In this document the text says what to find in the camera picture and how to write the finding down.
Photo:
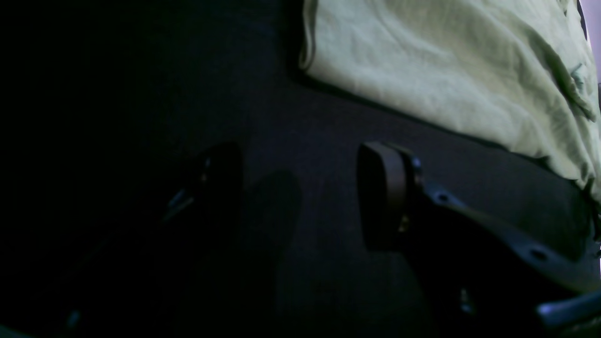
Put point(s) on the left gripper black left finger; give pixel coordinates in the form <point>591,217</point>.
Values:
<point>125,277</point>

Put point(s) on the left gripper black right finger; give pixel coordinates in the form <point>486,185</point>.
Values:
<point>482,277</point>

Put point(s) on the light green T-shirt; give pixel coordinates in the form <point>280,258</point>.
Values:
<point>517,73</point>

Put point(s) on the black table cloth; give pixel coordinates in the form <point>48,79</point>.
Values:
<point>103,99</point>

